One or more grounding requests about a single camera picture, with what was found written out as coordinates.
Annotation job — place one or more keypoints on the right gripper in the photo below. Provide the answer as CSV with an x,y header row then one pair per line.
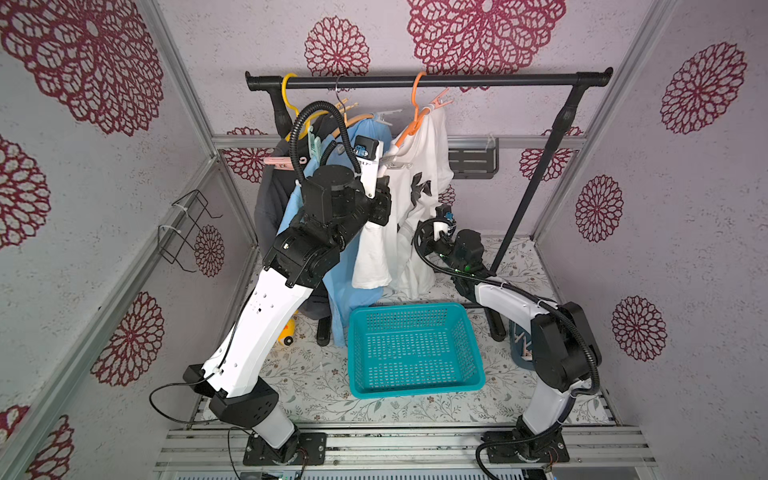
x,y
429,238

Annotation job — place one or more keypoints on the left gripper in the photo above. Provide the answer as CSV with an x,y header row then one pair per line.
x,y
380,199

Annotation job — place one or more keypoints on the white clothespin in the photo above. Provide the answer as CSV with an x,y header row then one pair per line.
x,y
389,162

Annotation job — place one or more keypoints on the white t-shirt black print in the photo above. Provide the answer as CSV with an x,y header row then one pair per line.
x,y
386,257

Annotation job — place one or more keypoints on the light blue garment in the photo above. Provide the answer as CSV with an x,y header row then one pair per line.
x,y
321,240

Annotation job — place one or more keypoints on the grey clothespin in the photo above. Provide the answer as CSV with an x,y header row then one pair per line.
x,y
384,117

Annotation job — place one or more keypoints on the mint green clothespin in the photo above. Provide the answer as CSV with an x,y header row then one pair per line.
x,y
315,145

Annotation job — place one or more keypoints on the wooden hanger metal hook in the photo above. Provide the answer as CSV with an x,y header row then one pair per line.
x,y
352,120

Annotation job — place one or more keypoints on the orange plastic hanger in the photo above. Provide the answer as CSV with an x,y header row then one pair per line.
x,y
412,128

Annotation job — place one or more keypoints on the pink clothespin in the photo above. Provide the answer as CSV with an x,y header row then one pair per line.
x,y
279,163
442,100

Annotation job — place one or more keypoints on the beige clothespin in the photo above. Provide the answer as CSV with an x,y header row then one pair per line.
x,y
343,106

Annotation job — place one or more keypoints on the yellow plastic hanger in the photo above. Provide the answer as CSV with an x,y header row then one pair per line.
x,y
295,110

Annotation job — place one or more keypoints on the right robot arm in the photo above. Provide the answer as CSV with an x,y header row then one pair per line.
x,y
564,354

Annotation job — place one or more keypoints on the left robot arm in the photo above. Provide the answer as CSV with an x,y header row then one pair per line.
x,y
230,377

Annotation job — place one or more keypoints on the colourful clothespins pile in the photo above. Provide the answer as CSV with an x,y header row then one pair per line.
x,y
521,347

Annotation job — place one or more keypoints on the teal laundry basket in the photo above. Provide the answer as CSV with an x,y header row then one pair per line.
x,y
414,349

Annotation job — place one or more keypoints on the dark teal clothespin bin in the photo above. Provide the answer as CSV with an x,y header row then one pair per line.
x,y
514,329

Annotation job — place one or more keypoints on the yellow plush toy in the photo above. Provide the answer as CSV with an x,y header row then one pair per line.
x,y
287,335

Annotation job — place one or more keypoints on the black clothes rack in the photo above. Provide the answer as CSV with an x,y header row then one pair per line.
x,y
579,83

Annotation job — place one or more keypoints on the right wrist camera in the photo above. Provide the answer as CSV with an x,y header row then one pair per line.
x,y
445,224

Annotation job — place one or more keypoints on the black wall shelf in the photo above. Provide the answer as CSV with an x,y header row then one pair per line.
x,y
473,158

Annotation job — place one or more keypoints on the black wire wall basket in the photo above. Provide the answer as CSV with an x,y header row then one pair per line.
x,y
191,241

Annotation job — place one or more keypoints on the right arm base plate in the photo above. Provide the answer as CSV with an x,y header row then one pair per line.
x,y
516,446

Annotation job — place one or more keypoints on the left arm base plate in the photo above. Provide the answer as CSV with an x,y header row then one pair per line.
x,y
301,449

